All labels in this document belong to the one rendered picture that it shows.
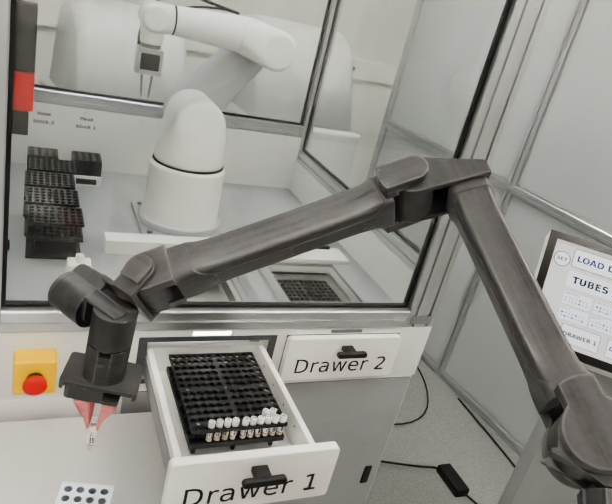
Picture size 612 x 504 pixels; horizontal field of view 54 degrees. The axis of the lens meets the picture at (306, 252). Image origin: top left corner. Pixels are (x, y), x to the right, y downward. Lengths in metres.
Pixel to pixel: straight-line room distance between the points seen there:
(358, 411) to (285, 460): 0.55
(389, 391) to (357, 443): 0.17
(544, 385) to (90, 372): 0.56
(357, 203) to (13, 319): 0.66
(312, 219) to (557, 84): 2.05
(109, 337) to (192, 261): 0.14
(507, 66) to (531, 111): 1.51
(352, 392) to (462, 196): 0.80
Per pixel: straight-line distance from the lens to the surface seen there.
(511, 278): 0.77
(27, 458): 1.23
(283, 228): 0.81
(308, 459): 1.07
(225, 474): 1.02
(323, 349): 1.36
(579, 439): 0.68
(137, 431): 1.28
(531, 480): 1.94
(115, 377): 0.86
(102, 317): 0.81
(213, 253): 0.81
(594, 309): 1.65
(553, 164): 2.72
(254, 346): 1.33
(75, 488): 1.12
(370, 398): 1.56
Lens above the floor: 1.62
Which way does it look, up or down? 23 degrees down
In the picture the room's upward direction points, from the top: 14 degrees clockwise
